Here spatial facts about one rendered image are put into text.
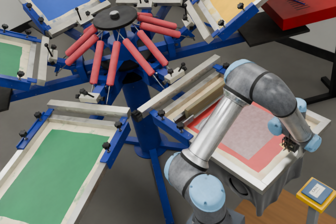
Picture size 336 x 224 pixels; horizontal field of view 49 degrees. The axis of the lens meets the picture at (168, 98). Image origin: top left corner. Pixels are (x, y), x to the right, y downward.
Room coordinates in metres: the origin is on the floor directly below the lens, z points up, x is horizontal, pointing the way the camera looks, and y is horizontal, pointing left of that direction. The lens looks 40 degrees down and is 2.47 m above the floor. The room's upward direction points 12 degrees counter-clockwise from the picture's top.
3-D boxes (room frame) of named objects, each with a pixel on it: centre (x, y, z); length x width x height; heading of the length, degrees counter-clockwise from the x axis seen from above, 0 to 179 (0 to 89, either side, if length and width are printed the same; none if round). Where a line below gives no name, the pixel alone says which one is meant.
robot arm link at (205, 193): (0.75, -0.06, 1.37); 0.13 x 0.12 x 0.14; 27
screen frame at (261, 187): (1.47, -0.35, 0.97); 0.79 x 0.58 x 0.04; 34
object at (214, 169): (1.32, -0.23, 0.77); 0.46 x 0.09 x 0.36; 34
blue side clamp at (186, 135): (1.51, 0.01, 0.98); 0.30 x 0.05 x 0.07; 34
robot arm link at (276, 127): (1.08, -0.47, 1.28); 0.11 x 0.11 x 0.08; 27
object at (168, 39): (2.34, 0.24, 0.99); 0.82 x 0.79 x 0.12; 34
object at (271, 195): (1.23, -0.52, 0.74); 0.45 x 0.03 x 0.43; 124
